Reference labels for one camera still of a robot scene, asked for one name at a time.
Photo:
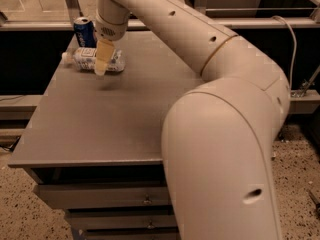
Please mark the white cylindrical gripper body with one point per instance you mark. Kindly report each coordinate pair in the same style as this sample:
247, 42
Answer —
110, 29

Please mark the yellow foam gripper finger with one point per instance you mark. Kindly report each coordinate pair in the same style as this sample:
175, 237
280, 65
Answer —
104, 52

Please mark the clear plastic tea bottle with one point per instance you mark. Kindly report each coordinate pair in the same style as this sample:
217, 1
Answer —
85, 59

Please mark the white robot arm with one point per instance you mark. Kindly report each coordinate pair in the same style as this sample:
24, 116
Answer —
217, 139

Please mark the blue pepsi can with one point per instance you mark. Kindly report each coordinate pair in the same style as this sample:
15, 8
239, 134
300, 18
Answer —
85, 32

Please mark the grey drawer cabinet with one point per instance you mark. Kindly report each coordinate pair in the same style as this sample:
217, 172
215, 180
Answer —
90, 129

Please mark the top grey drawer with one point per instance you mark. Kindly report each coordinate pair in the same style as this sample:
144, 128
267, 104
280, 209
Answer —
107, 195

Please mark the grey drawer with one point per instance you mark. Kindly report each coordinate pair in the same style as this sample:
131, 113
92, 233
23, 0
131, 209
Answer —
127, 218
135, 234
107, 195

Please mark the middle grey drawer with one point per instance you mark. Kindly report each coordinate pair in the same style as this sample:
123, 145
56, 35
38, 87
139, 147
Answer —
127, 218

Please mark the bottom grey drawer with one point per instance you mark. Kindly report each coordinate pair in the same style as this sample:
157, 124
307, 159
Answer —
135, 234

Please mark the metal window railing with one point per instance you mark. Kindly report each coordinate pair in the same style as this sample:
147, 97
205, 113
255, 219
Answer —
236, 14

